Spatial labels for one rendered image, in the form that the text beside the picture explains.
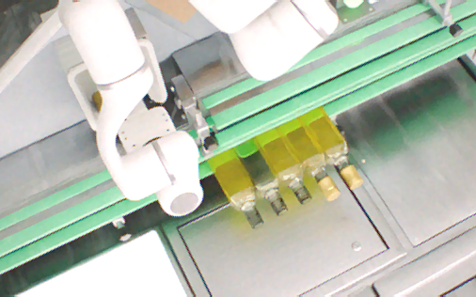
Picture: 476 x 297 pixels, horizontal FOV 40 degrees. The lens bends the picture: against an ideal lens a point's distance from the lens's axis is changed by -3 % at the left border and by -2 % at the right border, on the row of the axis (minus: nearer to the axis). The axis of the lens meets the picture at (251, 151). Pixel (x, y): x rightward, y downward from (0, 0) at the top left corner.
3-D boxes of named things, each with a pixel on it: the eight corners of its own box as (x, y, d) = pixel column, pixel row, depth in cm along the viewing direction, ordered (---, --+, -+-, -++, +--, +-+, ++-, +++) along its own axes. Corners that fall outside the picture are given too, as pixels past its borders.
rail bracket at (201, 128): (187, 131, 147) (212, 175, 141) (176, 88, 132) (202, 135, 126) (199, 125, 147) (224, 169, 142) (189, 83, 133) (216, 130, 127)
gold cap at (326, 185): (316, 187, 145) (326, 203, 143) (317, 180, 142) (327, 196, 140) (330, 180, 146) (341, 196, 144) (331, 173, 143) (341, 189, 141)
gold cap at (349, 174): (339, 176, 146) (349, 192, 144) (340, 169, 143) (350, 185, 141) (353, 169, 147) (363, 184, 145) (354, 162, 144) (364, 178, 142)
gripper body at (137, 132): (140, 182, 120) (121, 145, 128) (190, 159, 122) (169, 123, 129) (128, 155, 115) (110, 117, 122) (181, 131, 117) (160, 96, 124)
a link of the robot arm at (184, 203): (143, 172, 101) (198, 145, 103) (123, 131, 108) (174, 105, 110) (172, 226, 112) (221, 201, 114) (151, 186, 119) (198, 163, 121)
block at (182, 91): (173, 103, 148) (186, 127, 145) (166, 80, 140) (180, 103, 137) (187, 97, 149) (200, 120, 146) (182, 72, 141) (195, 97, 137)
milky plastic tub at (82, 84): (82, 105, 143) (95, 135, 139) (51, 42, 124) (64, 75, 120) (154, 73, 146) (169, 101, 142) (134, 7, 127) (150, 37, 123)
